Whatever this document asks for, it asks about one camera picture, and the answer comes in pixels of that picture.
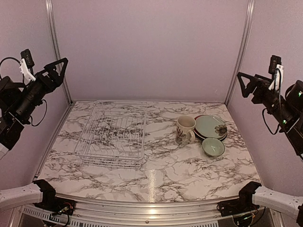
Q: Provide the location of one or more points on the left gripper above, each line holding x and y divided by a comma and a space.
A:
50, 85

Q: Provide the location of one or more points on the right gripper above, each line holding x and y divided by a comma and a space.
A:
262, 82

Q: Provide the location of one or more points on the green floral plate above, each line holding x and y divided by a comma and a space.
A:
210, 127

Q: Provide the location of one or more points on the red floral plate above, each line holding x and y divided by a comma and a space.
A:
197, 134

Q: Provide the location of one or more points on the green floral bowl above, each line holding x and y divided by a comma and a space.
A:
213, 147

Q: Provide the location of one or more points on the black striped plate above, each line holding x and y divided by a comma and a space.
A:
203, 138

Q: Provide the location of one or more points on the floral ceramic mug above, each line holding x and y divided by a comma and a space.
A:
185, 130

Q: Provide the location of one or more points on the white wire dish rack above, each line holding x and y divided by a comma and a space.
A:
113, 135

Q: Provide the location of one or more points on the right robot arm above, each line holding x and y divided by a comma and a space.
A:
288, 111

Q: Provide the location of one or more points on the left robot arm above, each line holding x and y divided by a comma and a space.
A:
17, 102

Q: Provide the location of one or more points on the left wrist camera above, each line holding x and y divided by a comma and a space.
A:
26, 63

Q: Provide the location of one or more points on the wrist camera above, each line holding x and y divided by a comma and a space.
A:
26, 63
276, 69

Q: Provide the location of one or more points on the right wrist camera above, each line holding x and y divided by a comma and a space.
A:
276, 69

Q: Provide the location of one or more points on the left aluminium frame post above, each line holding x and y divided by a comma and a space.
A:
55, 44

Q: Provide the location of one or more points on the aluminium frame post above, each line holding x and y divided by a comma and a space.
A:
55, 44
242, 49

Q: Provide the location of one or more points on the right aluminium frame post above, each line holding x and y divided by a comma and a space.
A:
242, 49

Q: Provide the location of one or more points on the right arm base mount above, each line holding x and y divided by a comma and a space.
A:
236, 208

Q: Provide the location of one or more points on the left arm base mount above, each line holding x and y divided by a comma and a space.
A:
60, 210

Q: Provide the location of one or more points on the front aluminium rail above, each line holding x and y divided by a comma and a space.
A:
103, 213

